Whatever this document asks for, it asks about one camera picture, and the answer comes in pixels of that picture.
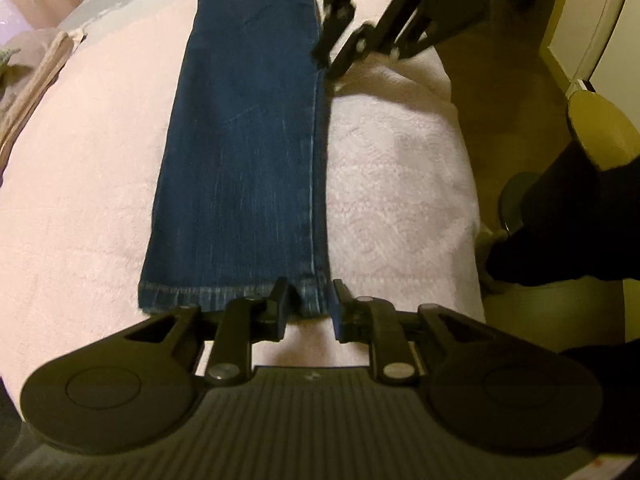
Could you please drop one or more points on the blue denim jeans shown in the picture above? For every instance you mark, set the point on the blue denim jeans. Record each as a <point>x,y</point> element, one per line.
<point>240,160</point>

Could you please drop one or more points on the beige folded blanket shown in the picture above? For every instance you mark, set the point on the beige folded blanket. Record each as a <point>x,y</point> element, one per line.
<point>35,85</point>

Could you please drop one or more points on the grey round object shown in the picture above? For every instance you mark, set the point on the grey round object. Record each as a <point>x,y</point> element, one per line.
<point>512,200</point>

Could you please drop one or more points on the person's black trouser leg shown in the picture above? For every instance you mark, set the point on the person's black trouser leg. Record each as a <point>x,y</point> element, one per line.
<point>565,220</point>

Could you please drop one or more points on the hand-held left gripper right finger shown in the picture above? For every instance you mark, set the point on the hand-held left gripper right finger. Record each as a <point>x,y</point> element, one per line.
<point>345,315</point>

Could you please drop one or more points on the white door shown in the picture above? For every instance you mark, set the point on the white door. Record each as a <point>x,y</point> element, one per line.
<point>605,15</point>

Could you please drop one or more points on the yellowish round stool seat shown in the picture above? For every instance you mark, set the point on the yellowish round stool seat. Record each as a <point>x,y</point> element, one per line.
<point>600,130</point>

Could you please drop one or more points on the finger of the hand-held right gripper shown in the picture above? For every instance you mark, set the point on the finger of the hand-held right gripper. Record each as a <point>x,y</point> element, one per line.
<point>367,40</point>
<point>332,25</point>

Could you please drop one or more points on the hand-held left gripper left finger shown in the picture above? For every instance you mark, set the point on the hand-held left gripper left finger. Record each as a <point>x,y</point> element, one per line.
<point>277,312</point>

